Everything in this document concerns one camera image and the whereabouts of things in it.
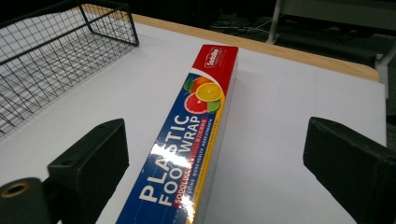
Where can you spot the white table cover sheet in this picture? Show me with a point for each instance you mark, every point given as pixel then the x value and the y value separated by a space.
pixel 271 124

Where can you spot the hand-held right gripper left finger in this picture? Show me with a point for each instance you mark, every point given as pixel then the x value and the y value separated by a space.
pixel 93 158

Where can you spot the white metal stand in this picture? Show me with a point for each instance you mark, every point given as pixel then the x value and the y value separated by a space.
pixel 275 21

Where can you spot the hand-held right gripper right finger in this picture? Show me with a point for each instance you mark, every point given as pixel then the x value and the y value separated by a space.
pixel 351 161

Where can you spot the blue and red wrap box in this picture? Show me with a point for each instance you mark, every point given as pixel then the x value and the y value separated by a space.
pixel 190 137

